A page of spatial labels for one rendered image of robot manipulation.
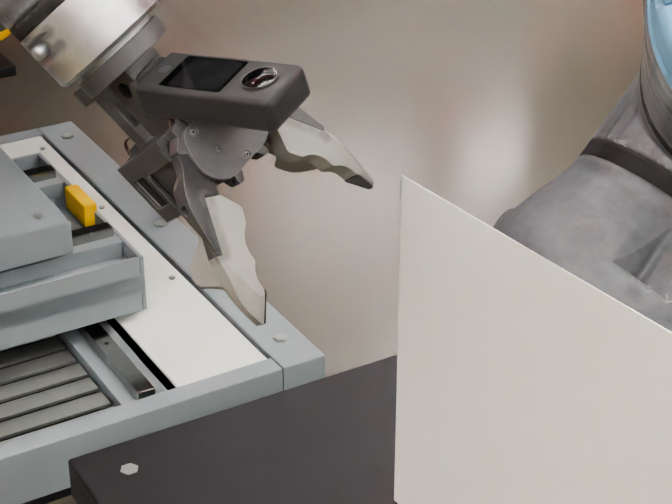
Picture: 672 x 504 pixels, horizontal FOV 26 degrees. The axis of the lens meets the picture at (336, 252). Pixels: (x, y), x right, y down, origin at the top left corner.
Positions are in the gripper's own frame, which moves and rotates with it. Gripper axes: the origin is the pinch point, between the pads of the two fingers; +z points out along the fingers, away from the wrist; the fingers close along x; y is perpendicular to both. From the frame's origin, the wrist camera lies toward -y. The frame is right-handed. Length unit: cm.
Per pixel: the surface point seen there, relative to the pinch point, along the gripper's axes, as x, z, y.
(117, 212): -49, 1, 102
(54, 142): -62, -11, 123
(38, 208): -29, -9, 80
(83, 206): -37, -5, 86
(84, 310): -24, 3, 80
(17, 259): -21, -7, 79
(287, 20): -142, 6, 154
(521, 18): -168, 39, 127
